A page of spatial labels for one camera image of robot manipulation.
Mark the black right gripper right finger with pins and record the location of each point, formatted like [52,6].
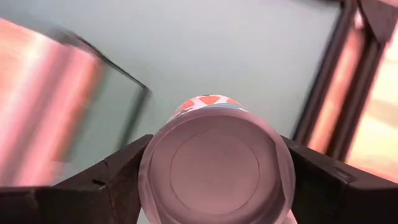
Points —
[342,199]

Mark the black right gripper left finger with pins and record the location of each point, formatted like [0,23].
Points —
[77,199]

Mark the black aluminium table frame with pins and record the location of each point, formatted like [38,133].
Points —
[323,77]

